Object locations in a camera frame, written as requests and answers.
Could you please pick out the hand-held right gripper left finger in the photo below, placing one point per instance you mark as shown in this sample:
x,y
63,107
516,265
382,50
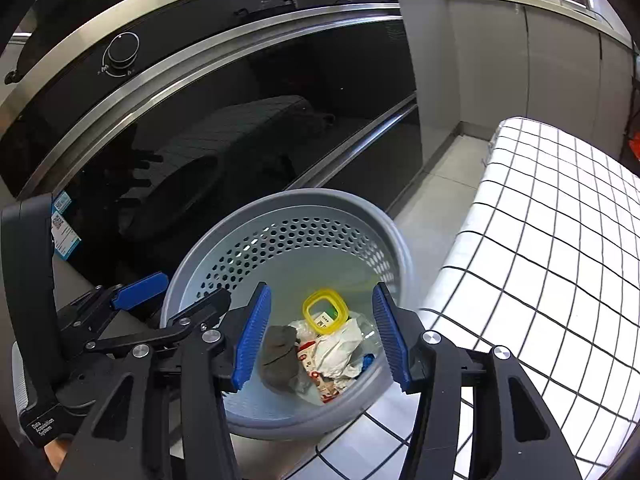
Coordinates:
x,y
252,340

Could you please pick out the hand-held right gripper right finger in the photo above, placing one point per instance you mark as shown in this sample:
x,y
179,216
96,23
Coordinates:
x,y
392,340

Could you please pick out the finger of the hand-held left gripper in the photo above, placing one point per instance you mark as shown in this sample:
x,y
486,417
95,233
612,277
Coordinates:
x,y
140,291
200,310

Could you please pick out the clear plastic bag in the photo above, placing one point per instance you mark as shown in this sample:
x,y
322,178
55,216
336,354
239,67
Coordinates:
x,y
370,332

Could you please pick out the dark grey cloth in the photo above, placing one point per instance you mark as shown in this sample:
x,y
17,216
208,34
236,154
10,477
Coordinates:
x,y
277,355

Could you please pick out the blue rubber scrap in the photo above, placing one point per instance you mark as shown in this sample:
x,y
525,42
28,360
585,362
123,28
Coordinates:
x,y
367,362

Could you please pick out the white plastic wrapper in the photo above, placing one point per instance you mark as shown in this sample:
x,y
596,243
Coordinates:
x,y
340,347

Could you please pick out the grey perforated plastic basket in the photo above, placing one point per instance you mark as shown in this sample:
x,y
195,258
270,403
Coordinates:
x,y
300,240

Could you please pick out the white and blue label sticker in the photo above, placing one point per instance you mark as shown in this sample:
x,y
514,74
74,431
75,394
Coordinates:
x,y
62,232

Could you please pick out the green and white carton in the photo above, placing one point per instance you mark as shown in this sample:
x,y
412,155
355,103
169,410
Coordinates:
x,y
325,316

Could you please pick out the white black checked tablecloth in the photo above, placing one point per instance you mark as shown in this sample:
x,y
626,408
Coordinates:
x,y
525,260

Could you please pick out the black glass built-in oven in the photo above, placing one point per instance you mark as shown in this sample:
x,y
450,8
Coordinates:
x,y
250,85

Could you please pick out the black round oven knob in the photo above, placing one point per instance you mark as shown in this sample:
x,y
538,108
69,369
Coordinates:
x,y
120,54

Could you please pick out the grey kitchen cabinet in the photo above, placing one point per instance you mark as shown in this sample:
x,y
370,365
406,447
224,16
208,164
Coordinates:
x,y
500,60

